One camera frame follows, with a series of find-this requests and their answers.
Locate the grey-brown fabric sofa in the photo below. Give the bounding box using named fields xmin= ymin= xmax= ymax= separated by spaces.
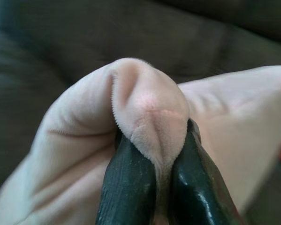
xmin=0 ymin=0 xmax=281 ymax=225

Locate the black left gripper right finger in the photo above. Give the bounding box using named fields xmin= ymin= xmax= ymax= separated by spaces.
xmin=169 ymin=118 xmax=244 ymax=225

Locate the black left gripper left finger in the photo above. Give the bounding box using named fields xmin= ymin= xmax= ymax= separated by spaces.
xmin=95 ymin=133 xmax=157 ymax=225

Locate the pink plush pillow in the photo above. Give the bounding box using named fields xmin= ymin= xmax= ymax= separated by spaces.
xmin=0 ymin=57 xmax=281 ymax=225

